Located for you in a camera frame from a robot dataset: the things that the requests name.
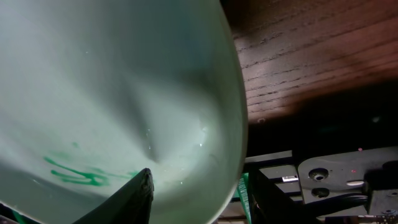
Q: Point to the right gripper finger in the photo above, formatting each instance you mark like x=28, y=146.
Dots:
x=130, y=204

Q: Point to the mint plate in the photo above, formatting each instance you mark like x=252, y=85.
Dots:
x=92, y=92

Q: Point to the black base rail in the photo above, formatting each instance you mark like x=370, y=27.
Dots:
x=324, y=177

